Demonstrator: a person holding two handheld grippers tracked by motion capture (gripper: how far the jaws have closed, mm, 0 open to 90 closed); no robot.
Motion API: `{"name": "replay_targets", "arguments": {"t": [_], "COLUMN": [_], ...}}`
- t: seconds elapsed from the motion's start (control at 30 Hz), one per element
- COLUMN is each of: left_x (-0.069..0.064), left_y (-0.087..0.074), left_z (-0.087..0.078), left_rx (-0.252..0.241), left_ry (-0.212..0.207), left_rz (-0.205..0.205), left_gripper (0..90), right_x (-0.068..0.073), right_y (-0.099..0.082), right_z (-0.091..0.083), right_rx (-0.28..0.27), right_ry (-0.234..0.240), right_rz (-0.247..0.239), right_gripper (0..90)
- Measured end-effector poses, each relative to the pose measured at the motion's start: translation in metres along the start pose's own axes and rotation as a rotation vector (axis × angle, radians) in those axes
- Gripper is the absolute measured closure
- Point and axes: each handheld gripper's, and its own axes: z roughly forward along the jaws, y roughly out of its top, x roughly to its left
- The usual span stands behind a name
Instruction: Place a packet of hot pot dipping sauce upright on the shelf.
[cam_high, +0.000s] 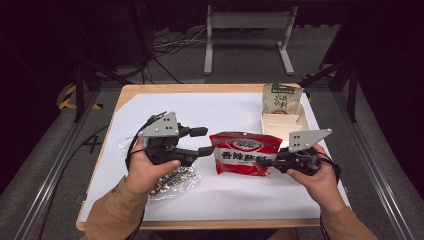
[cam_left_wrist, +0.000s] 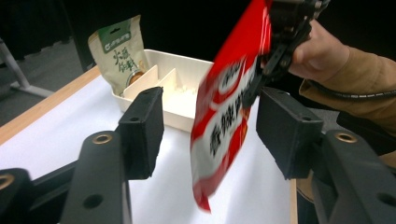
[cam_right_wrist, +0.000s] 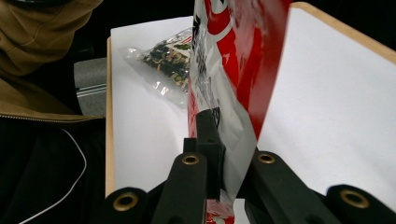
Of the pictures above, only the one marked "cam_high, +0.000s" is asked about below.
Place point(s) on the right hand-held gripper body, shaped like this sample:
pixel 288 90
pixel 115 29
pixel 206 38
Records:
pixel 305 140

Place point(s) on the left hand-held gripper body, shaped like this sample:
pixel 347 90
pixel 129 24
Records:
pixel 161 128

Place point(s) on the red snack packet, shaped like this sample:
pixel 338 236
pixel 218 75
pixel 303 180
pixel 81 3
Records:
pixel 246 150

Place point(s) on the white divided storage box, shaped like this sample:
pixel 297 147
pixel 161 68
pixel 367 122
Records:
pixel 283 125

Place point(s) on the beige green snack packet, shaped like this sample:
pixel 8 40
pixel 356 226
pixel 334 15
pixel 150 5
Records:
pixel 281 98

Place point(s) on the person's left hand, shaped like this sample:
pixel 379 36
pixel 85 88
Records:
pixel 143 173

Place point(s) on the person's right hand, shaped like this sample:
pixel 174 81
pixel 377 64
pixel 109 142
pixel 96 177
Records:
pixel 323 186

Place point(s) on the clear packet with dark contents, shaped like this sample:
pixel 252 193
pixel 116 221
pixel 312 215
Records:
pixel 180 180

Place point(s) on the black metal stand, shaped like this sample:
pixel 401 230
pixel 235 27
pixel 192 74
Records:
pixel 81 86
pixel 350 86

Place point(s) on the yellow black floor tape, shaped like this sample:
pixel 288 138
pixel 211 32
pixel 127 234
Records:
pixel 68 98

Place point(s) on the grey metal stand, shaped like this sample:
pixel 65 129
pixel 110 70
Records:
pixel 250 20

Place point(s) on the aluminium frame rail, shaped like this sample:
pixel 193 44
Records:
pixel 376 173
pixel 50 180

